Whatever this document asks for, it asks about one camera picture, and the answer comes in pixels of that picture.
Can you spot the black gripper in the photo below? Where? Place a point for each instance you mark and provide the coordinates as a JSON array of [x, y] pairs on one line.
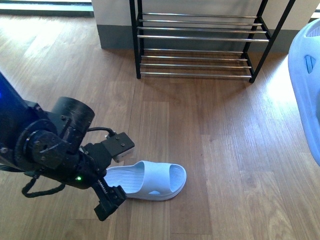
[[83, 168]]

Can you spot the light blue slide sandal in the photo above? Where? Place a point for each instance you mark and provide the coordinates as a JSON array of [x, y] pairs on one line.
[[146, 180], [304, 72]]

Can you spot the black robot arm blue light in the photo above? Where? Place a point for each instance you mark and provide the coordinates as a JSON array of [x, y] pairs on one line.
[[24, 125]]

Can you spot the black metal shoe rack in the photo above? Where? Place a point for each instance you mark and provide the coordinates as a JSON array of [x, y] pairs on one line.
[[231, 46]]

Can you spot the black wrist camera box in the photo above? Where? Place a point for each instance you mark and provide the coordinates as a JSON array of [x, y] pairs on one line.
[[120, 146]]

